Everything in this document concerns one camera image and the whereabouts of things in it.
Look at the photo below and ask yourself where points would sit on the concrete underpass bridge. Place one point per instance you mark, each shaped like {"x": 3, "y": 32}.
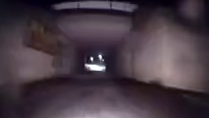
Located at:
{"x": 93, "y": 26}

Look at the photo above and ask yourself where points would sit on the pale concrete wall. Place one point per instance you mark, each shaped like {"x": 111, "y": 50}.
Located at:
{"x": 169, "y": 57}

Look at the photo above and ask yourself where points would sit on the graffitied concrete wall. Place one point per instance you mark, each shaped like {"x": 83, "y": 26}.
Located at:
{"x": 29, "y": 55}

